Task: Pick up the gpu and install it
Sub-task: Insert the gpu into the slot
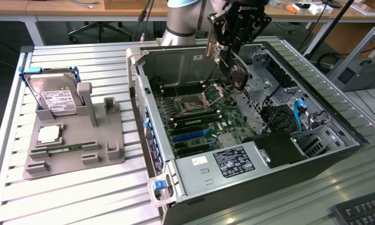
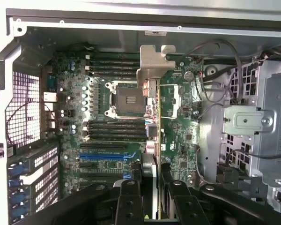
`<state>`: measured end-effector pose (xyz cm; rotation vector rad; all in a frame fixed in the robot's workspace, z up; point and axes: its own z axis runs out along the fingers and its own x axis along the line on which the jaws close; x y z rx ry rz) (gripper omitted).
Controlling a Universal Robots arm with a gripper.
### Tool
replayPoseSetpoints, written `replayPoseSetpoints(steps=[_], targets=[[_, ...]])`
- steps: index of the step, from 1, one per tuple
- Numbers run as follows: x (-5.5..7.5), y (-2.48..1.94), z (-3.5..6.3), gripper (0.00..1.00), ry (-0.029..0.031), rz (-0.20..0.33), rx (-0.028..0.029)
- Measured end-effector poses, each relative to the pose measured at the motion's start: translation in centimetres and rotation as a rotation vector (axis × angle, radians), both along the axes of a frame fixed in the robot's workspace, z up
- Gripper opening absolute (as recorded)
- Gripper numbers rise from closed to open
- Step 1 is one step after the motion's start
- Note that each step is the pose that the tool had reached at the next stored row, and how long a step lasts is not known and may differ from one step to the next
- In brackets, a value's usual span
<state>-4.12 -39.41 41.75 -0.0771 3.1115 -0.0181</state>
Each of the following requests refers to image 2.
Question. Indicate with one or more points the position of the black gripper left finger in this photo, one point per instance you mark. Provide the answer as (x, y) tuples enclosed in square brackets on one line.
[(89, 206)]

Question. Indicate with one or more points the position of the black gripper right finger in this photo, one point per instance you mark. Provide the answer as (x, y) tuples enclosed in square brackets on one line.
[(213, 206)]

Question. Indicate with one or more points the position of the black expansion slot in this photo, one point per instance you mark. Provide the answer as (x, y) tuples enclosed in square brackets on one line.
[(100, 175), (100, 147)]

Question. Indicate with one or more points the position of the blue expansion slot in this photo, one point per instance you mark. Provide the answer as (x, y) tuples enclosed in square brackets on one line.
[(100, 156)]

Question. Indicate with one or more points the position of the green motherboard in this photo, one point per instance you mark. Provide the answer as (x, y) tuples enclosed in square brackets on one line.
[(185, 131)]

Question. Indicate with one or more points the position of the silver disk bay cage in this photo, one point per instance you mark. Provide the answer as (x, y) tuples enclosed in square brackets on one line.
[(248, 117)]

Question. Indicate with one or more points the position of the CPU socket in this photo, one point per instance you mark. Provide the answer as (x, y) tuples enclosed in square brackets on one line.
[(126, 98)]

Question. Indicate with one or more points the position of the silver ethernet port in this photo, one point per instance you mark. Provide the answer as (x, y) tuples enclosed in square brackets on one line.
[(50, 96)]

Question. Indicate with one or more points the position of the metal socket cover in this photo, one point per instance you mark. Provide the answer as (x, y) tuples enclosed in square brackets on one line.
[(176, 93)]

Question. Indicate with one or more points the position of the blue serial port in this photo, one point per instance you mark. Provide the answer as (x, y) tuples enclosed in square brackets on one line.
[(51, 82)]

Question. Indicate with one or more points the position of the coin cell battery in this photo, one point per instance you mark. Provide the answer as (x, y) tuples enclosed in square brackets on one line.
[(188, 75)]

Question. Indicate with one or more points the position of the black open PC case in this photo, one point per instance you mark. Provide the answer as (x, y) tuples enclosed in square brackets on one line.
[(84, 35)]

